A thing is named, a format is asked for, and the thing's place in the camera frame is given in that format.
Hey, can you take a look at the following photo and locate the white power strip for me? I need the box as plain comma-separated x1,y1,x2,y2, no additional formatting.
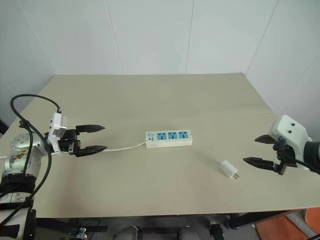
145,128,194,150

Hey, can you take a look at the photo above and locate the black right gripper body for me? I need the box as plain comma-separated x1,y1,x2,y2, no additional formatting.
271,136,299,176

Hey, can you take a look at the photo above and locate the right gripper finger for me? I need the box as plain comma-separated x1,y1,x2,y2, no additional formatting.
254,134,276,145
242,156,279,173

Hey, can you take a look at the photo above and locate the white plug adapter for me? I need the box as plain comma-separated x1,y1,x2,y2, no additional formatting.
219,159,241,180

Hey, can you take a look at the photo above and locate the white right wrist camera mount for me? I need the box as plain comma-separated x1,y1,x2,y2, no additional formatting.
268,114,314,171

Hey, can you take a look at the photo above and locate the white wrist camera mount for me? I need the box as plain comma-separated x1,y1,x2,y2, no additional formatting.
46,112,69,156
268,114,314,171

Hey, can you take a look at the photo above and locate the thin white cable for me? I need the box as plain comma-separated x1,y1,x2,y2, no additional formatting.
102,141,147,153

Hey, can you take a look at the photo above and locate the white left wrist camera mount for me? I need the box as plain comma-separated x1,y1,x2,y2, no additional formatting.
46,112,69,156

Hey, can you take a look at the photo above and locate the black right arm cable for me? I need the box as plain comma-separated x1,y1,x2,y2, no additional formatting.
284,151,320,174

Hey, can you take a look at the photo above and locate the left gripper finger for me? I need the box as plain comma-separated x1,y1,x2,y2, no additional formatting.
75,123,106,134
74,145,109,159

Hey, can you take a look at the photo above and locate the silver metal clamp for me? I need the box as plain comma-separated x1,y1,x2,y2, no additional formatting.
76,225,89,239

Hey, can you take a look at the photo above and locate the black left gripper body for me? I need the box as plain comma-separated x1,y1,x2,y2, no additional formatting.
57,128,82,156

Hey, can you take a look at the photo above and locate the dark grey rounded shape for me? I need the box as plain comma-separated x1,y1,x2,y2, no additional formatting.
112,225,144,240

